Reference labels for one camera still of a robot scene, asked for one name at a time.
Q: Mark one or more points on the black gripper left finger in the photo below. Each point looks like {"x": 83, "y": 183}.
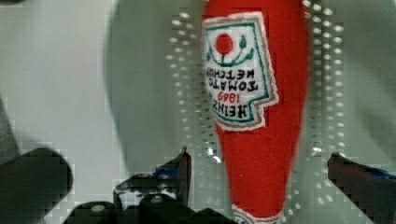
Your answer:
{"x": 157, "y": 198}

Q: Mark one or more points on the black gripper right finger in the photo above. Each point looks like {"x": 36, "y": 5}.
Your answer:
{"x": 372, "y": 190}

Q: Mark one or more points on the red plush ketchup bottle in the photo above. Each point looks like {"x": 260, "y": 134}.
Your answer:
{"x": 255, "y": 61}

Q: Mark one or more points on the green perforated strainer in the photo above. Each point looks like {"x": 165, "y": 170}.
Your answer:
{"x": 156, "y": 89}

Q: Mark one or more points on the black cylinder post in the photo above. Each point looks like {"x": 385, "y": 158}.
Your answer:
{"x": 32, "y": 184}

